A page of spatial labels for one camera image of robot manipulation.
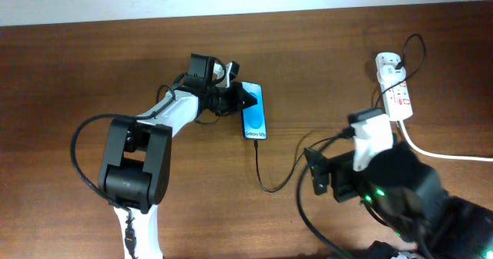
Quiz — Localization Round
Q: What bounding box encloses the blue Galaxy smartphone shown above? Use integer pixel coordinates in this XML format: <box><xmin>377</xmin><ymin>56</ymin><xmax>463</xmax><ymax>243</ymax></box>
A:
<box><xmin>242</xmin><ymin>82</ymin><xmax>267</xmax><ymax>140</ymax></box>

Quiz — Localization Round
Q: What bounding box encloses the black USB charging cable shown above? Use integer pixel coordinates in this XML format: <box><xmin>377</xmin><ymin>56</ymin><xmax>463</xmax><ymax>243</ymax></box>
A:
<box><xmin>253</xmin><ymin>33</ymin><xmax>427</xmax><ymax>193</ymax></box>

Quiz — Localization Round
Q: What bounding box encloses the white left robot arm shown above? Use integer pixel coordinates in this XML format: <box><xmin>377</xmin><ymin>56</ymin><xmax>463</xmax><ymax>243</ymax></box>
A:
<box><xmin>98</xmin><ymin>54</ymin><xmax>257</xmax><ymax>258</ymax></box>

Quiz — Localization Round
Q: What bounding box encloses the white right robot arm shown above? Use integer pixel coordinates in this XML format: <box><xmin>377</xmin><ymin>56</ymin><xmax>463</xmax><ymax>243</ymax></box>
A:
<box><xmin>305</xmin><ymin>143</ymin><xmax>492</xmax><ymax>258</ymax></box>

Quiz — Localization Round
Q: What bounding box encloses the white USB charger adapter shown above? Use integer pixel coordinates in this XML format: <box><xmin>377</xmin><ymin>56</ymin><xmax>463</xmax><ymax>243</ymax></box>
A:
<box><xmin>377</xmin><ymin>65</ymin><xmax>407</xmax><ymax>85</ymax></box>

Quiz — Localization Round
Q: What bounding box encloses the white power strip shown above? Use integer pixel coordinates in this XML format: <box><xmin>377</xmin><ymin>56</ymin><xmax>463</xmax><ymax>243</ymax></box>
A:
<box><xmin>375</xmin><ymin>52</ymin><xmax>413</xmax><ymax>122</ymax></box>

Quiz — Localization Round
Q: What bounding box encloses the white power strip cord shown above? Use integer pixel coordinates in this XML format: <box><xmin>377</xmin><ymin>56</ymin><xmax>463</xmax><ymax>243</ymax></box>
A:
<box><xmin>396</xmin><ymin>119</ymin><xmax>493</xmax><ymax>163</ymax></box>

